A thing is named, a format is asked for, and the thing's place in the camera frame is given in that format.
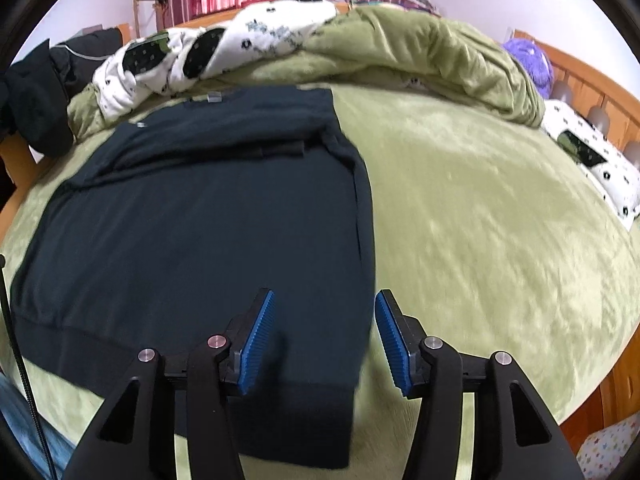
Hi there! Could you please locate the wooden coat rack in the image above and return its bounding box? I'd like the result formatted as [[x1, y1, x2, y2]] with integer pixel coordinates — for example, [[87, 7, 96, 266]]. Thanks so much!
[[132, 0, 173, 41]]

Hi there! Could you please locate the green crumpled quilt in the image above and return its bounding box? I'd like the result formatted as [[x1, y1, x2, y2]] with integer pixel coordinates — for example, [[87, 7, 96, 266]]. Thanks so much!
[[67, 5, 546, 141]]

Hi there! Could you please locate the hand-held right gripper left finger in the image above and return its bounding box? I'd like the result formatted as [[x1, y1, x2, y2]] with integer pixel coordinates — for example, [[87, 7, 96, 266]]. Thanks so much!
[[64, 288, 277, 480]]

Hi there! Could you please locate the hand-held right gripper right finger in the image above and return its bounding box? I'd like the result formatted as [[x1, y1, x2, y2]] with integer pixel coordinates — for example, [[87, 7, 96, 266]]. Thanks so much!
[[375, 289, 586, 480]]

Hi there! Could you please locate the wooden bed frame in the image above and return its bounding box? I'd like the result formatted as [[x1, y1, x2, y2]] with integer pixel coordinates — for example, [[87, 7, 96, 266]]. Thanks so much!
[[0, 10, 640, 453]]

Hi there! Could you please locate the star print cloth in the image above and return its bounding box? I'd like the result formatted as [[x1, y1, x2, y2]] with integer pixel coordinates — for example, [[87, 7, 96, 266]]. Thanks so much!
[[575, 420, 640, 480]]

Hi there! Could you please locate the black jacket pile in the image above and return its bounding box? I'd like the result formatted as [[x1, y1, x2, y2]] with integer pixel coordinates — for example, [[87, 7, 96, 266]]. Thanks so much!
[[0, 29, 123, 157]]

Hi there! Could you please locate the purple plush toy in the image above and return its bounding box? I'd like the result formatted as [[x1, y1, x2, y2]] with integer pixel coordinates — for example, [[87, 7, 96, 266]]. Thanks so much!
[[501, 36, 555, 101]]

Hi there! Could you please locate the white flower print pillow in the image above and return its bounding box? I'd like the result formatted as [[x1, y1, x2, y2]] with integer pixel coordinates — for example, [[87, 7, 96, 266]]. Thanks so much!
[[540, 100, 640, 233]]

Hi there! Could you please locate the white quilt with black patches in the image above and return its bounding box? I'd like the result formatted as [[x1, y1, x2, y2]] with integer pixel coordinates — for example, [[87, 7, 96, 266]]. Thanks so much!
[[92, 0, 338, 121]]

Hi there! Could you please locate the dark navy sweatshirt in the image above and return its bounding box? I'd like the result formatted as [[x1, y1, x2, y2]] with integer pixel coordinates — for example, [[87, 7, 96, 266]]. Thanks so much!
[[10, 85, 377, 471]]

